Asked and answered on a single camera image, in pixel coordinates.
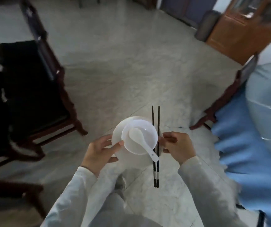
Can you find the person's right hand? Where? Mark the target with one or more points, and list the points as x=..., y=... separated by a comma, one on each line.
x=181, y=147

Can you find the person's left hand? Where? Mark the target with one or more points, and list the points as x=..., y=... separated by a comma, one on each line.
x=96, y=154

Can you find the white ceramic soup spoon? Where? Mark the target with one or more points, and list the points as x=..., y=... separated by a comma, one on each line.
x=136, y=137

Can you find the dark wooden chair black seat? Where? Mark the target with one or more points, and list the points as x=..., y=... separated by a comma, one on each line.
x=31, y=92

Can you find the person's right thumb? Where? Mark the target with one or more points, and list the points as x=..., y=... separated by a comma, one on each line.
x=167, y=139

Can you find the black chopstick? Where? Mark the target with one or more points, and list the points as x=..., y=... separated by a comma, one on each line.
x=158, y=120
x=153, y=120

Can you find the table with blue tablecloth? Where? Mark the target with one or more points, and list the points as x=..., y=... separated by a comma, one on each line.
x=256, y=144

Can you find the brown wooden glass cabinet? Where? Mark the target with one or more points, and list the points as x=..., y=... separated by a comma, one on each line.
x=244, y=28

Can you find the grey waste bin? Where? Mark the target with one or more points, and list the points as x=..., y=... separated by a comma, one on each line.
x=206, y=27

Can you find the person's light grey trousers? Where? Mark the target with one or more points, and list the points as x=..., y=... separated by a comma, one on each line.
x=116, y=210

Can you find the white bowl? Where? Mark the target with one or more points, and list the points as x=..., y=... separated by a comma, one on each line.
x=147, y=139

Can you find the person's left thumb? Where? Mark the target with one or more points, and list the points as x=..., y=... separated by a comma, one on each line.
x=115, y=147

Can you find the dark wooden door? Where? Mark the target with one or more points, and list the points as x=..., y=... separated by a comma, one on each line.
x=185, y=9

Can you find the person's right forearm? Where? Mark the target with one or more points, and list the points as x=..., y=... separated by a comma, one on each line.
x=206, y=193

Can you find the person's left forearm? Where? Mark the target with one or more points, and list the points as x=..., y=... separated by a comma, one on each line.
x=67, y=200

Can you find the white round plate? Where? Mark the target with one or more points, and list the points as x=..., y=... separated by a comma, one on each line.
x=130, y=159

